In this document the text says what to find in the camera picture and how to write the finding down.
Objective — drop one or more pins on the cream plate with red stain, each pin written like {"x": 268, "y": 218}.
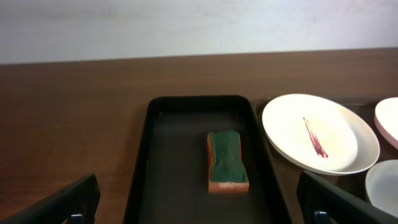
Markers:
{"x": 319, "y": 135}

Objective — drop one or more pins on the grey white plate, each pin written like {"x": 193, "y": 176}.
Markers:
{"x": 382, "y": 186}

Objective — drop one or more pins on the pink plate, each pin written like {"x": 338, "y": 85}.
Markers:
{"x": 385, "y": 118}

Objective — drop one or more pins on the orange green sponge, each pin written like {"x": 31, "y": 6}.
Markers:
{"x": 226, "y": 170}

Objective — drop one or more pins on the small black tray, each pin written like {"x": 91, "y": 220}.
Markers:
{"x": 170, "y": 181}

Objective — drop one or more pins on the large brown tray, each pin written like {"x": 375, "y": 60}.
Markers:
{"x": 289, "y": 173}

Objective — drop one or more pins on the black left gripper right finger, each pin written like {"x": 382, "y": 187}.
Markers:
{"x": 322, "y": 202}

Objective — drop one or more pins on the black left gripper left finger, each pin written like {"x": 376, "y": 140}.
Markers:
{"x": 75, "y": 203}

